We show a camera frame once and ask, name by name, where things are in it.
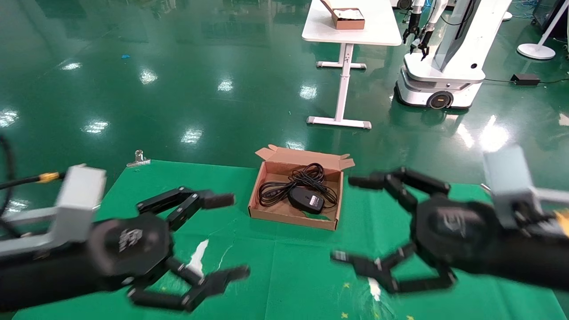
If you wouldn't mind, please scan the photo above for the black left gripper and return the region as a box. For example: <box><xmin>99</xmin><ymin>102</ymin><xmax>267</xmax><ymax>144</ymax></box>
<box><xmin>89</xmin><ymin>187</ymin><xmax>251</xmax><ymax>312</ymax></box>

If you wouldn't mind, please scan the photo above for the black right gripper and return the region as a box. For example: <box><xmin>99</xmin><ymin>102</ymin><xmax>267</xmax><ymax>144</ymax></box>
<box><xmin>330</xmin><ymin>167</ymin><xmax>503</xmax><ymax>295</ymax></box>

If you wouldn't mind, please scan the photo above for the background robot arm with gripper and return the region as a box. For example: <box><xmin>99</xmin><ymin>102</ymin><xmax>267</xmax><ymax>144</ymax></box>
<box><xmin>402</xmin><ymin>0</ymin><xmax>424</xmax><ymax>45</ymax></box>
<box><xmin>417</xmin><ymin>0</ymin><xmax>448</xmax><ymax>61</ymax></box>

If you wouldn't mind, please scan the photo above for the open brown cardboard box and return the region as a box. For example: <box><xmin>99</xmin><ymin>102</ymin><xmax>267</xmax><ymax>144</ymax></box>
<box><xmin>248</xmin><ymin>144</ymin><xmax>356</xmax><ymax>232</ymax></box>

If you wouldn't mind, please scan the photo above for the small brown cardboard box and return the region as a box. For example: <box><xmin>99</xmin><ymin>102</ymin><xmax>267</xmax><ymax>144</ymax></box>
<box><xmin>320</xmin><ymin>0</ymin><xmax>366</xmax><ymax>31</ymax></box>

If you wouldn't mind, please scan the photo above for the green table mat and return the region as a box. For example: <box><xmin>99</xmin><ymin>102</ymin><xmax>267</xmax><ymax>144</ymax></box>
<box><xmin>11</xmin><ymin>159</ymin><xmax>569</xmax><ymax>320</ymax></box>

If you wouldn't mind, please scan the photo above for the white wheeled background robot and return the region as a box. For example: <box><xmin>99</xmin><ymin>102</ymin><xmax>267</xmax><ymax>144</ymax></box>
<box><xmin>395</xmin><ymin>0</ymin><xmax>514</xmax><ymax>110</ymax></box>

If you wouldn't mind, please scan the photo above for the white desk with metal legs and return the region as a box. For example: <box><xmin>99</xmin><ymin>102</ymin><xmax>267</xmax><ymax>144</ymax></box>
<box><xmin>301</xmin><ymin>0</ymin><xmax>403</xmax><ymax>130</ymax></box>

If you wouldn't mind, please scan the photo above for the white floor stand with base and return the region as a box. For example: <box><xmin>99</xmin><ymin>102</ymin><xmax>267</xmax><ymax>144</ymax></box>
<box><xmin>517</xmin><ymin>0</ymin><xmax>569</xmax><ymax>60</ymax></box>

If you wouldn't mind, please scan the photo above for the dark equipment cabinet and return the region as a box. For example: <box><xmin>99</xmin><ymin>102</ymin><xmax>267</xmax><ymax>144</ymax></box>
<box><xmin>533</xmin><ymin>0</ymin><xmax>569</xmax><ymax>32</ymax></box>

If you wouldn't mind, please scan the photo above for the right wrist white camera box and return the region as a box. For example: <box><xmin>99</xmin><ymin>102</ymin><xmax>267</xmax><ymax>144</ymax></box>
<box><xmin>482</xmin><ymin>144</ymin><xmax>569</xmax><ymax>229</ymax></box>

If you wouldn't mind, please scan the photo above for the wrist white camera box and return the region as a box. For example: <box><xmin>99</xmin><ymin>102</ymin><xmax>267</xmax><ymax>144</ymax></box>
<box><xmin>0</xmin><ymin>164</ymin><xmax>107</xmax><ymax>259</ymax></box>
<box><xmin>482</xmin><ymin>144</ymin><xmax>569</xmax><ymax>229</ymax></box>

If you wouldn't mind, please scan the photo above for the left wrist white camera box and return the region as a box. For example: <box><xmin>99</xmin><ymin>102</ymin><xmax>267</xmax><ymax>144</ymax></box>
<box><xmin>0</xmin><ymin>164</ymin><xmax>107</xmax><ymax>259</ymax></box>

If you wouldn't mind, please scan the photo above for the black power adapter with cable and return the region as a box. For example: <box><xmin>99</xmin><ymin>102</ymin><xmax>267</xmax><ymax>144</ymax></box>
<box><xmin>484</xmin><ymin>73</ymin><xmax>569</xmax><ymax>88</ymax></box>

